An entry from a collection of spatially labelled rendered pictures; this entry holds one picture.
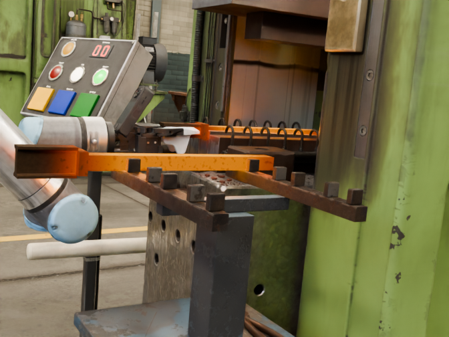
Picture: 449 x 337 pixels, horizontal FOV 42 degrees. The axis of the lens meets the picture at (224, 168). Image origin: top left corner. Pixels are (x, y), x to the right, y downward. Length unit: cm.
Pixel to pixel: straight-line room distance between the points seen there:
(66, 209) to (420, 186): 60
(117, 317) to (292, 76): 91
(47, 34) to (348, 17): 514
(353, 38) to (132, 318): 62
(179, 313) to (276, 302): 30
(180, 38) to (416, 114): 958
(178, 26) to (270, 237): 939
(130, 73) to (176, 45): 878
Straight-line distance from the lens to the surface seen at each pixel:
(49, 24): 612
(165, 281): 140
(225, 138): 127
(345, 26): 113
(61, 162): 85
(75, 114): 168
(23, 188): 104
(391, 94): 106
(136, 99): 124
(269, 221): 119
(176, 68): 1047
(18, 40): 621
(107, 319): 99
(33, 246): 164
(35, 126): 118
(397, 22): 107
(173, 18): 1045
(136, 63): 171
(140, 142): 123
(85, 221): 107
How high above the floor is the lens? 112
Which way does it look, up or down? 9 degrees down
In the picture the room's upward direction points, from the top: 5 degrees clockwise
